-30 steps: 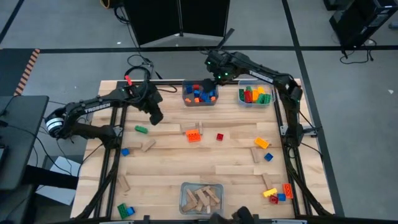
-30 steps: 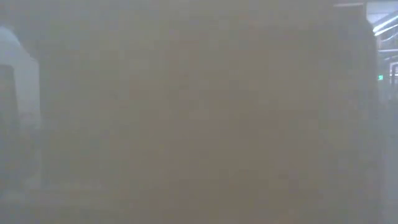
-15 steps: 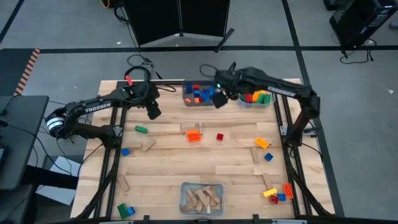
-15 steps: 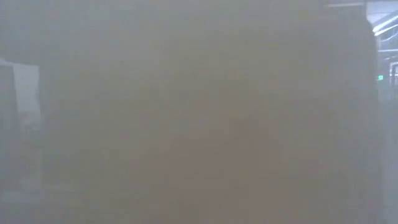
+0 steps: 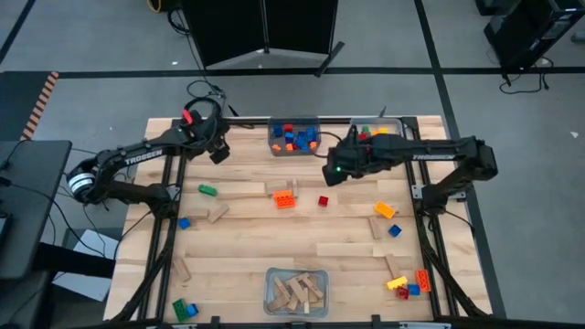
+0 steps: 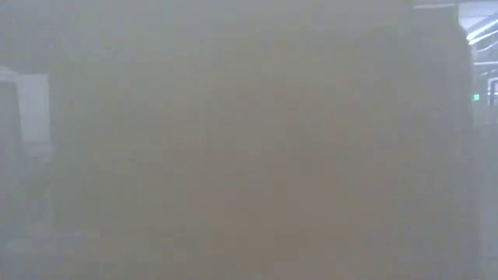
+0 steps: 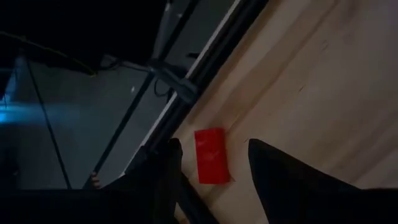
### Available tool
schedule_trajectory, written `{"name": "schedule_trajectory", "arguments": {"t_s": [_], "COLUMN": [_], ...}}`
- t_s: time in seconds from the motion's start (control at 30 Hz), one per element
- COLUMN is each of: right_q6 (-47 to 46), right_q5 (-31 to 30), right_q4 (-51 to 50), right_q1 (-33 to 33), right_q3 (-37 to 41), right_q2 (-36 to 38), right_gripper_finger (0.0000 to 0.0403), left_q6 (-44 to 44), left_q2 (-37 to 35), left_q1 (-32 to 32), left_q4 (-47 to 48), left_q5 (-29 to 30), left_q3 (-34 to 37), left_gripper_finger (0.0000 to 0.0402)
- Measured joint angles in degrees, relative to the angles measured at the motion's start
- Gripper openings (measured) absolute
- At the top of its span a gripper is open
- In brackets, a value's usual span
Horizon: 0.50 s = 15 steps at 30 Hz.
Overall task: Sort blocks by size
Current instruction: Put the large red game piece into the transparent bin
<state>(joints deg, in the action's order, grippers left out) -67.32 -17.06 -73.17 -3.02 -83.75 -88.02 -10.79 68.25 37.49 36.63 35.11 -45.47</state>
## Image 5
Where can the black equipment cabinet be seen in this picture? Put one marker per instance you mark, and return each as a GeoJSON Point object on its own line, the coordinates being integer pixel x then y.
{"type": "Point", "coordinates": [525, 32]}

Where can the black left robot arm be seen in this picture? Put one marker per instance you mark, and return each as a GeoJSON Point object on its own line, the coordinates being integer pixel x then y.
{"type": "Point", "coordinates": [137, 155]}

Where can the dark grey plastic bin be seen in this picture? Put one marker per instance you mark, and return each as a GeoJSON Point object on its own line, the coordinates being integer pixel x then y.
{"type": "Point", "coordinates": [294, 153]}

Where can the black mat striped edge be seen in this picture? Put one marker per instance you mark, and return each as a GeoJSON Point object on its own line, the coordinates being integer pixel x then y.
{"type": "Point", "coordinates": [18, 105]}

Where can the black desk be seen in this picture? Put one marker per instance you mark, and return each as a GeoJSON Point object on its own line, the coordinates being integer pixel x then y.
{"type": "Point", "coordinates": [32, 205]}

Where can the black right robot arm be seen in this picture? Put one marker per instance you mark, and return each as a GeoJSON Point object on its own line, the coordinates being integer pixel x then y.
{"type": "Point", "coordinates": [434, 151]}

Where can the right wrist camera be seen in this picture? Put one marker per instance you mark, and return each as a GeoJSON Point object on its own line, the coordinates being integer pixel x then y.
{"type": "Point", "coordinates": [332, 176]}

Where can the black partition screen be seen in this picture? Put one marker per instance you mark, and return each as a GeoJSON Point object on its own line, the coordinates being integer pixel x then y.
{"type": "Point", "coordinates": [228, 32]}

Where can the blue small toy brick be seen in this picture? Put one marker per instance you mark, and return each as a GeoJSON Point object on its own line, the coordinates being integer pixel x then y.
{"type": "Point", "coordinates": [413, 289]}
{"type": "Point", "coordinates": [278, 131]}
{"type": "Point", "coordinates": [289, 137]}
{"type": "Point", "coordinates": [184, 223]}
{"type": "Point", "coordinates": [311, 132]}
{"type": "Point", "coordinates": [301, 141]}
{"type": "Point", "coordinates": [192, 310]}
{"type": "Point", "coordinates": [395, 230]}

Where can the white sheet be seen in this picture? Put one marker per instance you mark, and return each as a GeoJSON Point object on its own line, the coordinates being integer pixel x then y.
{"type": "Point", "coordinates": [98, 247]}

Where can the orange-red long toy brick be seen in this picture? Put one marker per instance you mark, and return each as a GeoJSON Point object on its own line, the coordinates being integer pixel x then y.
{"type": "Point", "coordinates": [285, 203]}
{"type": "Point", "coordinates": [422, 280]}

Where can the thin red tag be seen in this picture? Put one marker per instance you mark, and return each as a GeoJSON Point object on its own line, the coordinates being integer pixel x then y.
{"type": "Point", "coordinates": [187, 116]}

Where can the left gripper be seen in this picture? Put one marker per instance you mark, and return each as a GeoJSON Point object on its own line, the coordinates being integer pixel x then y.
{"type": "Point", "coordinates": [210, 132]}

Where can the pale wooden block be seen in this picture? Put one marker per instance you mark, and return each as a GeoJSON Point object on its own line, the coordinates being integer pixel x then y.
{"type": "Point", "coordinates": [292, 304]}

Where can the clear plastic bin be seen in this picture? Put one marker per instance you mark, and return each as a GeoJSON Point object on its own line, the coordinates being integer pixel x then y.
{"type": "Point", "coordinates": [393, 125]}

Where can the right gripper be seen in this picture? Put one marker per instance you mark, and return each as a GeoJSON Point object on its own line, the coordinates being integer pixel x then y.
{"type": "Point", "coordinates": [352, 153]}

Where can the green long toy brick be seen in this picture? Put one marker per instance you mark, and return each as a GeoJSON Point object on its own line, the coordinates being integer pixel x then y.
{"type": "Point", "coordinates": [208, 189]}
{"type": "Point", "coordinates": [365, 129]}
{"type": "Point", "coordinates": [181, 310]}

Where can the yellow long toy brick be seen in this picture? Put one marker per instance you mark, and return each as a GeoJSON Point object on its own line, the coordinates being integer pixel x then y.
{"type": "Point", "coordinates": [381, 130]}
{"type": "Point", "coordinates": [396, 282]}

